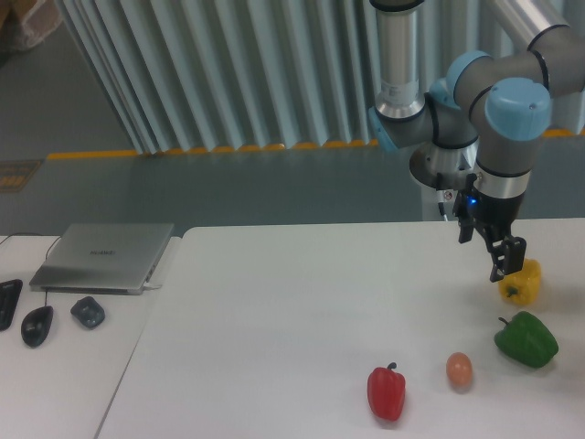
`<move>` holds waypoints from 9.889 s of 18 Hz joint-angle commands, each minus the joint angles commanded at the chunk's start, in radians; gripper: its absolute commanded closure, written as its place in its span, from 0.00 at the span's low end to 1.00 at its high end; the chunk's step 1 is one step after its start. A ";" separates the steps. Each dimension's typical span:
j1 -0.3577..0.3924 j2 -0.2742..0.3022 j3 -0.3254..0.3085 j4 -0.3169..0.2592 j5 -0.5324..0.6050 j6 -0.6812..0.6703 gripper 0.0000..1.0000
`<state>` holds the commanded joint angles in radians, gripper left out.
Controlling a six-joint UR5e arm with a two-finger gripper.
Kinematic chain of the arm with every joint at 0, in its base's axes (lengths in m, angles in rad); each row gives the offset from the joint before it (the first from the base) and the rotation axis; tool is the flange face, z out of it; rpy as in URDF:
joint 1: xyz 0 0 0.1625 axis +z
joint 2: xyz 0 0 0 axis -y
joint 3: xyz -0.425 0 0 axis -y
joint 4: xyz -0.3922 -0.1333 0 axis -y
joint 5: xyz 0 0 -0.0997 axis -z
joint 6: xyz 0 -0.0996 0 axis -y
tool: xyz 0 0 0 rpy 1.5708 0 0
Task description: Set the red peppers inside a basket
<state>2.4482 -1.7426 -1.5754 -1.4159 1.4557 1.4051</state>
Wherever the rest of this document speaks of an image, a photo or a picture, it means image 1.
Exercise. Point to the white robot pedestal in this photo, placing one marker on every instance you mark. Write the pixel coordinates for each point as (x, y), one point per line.
(434, 201)

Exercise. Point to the yellow bell pepper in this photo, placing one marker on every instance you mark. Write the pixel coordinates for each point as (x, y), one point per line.
(522, 287)

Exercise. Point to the small dark grey tray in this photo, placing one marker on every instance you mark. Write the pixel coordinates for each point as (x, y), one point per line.
(88, 312)

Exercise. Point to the green bell pepper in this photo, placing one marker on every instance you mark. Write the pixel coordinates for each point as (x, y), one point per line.
(526, 339)

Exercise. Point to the cardboard box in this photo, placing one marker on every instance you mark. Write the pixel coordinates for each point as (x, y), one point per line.
(26, 24)

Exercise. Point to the red bell pepper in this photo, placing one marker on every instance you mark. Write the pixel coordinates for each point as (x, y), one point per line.
(386, 392)

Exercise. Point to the folding partition screen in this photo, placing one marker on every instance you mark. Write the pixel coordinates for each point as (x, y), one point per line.
(209, 74)

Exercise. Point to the black computer mouse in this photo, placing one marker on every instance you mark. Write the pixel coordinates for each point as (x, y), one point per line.
(36, 326)

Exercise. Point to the black keyboard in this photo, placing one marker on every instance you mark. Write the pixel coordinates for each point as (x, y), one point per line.
(9, 296)

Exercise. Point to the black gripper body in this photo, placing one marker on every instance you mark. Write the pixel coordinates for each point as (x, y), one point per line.
(493, 217)

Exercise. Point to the brown egg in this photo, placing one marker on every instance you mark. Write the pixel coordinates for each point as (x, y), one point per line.
(459, 369)

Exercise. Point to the silver closed laptop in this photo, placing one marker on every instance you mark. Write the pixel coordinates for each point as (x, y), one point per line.
(108, 258)

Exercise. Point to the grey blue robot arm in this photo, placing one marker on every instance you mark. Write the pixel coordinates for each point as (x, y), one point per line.
(477, 130)

